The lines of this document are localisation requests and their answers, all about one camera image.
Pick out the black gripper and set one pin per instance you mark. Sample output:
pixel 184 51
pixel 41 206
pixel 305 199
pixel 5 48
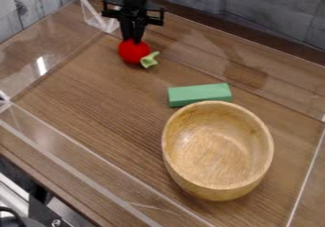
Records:
pixel 127 11

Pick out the red plush strawberry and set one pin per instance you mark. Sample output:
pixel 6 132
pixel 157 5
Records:
pixel 136 53

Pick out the green foam block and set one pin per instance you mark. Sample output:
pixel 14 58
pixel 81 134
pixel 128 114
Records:
pixel 183 95

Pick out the wooden bowl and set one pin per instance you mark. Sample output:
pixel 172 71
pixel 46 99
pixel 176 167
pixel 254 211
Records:
pixel 218 150

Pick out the clear acrylic tray enclosure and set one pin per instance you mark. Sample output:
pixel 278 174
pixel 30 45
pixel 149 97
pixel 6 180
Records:
pixel 83 121

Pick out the black metal table bracket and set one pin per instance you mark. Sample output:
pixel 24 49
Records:
pixel 41 213

